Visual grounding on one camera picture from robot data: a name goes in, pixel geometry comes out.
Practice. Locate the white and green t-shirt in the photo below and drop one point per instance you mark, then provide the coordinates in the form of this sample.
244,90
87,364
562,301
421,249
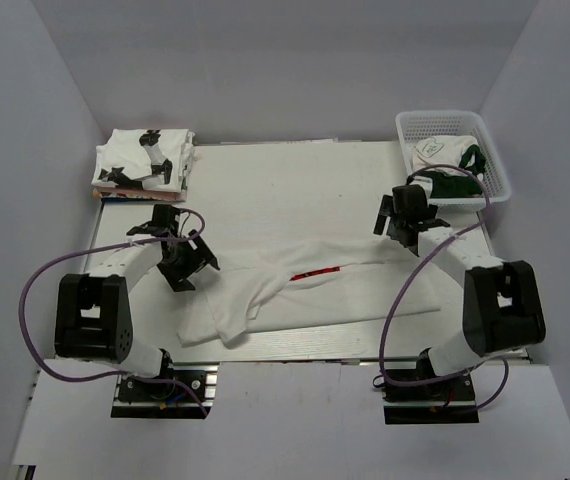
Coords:
448,166

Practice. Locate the white plastic basket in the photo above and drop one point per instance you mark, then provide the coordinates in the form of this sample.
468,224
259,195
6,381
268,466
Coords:
414,126

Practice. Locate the folded white black-print t-shirt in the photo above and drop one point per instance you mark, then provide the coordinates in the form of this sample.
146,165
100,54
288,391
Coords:
145,160

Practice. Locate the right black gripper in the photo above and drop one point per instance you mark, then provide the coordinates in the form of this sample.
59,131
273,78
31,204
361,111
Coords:
387,210

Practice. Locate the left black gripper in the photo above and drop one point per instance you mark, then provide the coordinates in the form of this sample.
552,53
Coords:
177,277

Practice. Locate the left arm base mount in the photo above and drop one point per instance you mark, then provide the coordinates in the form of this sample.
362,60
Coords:
189,395

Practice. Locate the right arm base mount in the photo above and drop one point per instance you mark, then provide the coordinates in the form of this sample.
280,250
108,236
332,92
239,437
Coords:
413,395

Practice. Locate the stack of folded t-shirts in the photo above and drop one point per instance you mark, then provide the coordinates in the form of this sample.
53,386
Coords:
137,195

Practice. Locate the white Coca-Cola t-shirt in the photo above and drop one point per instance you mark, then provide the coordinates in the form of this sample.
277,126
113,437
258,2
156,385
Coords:
308,283

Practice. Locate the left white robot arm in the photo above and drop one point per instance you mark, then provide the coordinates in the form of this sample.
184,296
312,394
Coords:
94,318

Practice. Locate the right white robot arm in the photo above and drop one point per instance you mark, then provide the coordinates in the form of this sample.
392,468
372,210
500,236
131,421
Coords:
501,310

